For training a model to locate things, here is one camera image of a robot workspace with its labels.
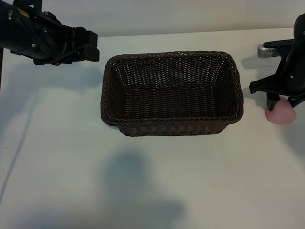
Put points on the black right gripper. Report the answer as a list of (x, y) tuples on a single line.
[(290, 78)]

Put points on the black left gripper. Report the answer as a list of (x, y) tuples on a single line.
[(69, 45)]

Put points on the pink peach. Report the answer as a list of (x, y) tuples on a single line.
[(283, 114)]

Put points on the dark brown wicker basket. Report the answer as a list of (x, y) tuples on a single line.
[(171, 105)]

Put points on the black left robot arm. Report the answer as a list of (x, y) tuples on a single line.
[(16, 28)]

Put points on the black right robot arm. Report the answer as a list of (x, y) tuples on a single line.
[(300, 28)]

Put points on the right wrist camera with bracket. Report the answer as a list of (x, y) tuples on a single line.
[(268, 51)]

